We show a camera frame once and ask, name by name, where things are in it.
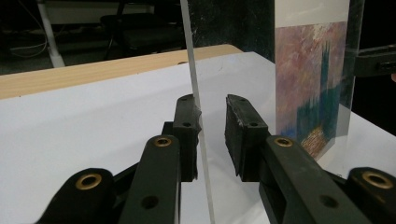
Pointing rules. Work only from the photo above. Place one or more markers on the white stand pole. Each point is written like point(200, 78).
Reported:
point(49, 37)

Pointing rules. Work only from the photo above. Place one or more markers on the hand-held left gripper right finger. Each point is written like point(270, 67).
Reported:
point(246, 143)

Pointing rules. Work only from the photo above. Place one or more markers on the white table cover sheet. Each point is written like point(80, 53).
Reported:
point(77, 112)

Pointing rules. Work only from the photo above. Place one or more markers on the painting print card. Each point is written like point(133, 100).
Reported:
point(305, 77)

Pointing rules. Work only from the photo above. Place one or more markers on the black chair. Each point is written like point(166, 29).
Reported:
point(140, 31)

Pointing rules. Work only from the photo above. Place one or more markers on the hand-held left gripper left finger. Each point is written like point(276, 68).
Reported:
point(186, 143)

